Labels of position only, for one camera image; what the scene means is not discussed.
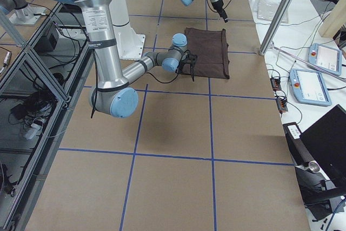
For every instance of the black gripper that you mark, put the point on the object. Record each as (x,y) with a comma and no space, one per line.
(218,6)
(192,66)

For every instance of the brown t-shirt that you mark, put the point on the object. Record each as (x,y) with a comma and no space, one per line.
(211,49)

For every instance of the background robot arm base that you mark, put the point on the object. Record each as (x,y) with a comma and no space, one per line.
(22,13)

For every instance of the clear plastic bag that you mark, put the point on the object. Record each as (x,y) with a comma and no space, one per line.
(266,9)

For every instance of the orange connector block upper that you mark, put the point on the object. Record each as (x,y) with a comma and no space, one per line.
(276,84)

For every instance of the orange connector block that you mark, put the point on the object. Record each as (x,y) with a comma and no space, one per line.
(276,84)
(281,104)

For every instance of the orange connector block lower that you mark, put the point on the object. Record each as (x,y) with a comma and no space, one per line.
(281,104)

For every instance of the lower teach pendant tablet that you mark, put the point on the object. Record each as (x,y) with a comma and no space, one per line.
(308,87)

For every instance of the teach pendant tablet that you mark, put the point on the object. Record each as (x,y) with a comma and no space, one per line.
(326,57)
(308,87)

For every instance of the upper teach pendant tablet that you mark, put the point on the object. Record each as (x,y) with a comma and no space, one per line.
(326,57)

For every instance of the black monitor on stand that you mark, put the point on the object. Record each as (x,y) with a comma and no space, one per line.
(319,156)

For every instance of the aluminium frame post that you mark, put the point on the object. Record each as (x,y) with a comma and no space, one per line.
(282,8)

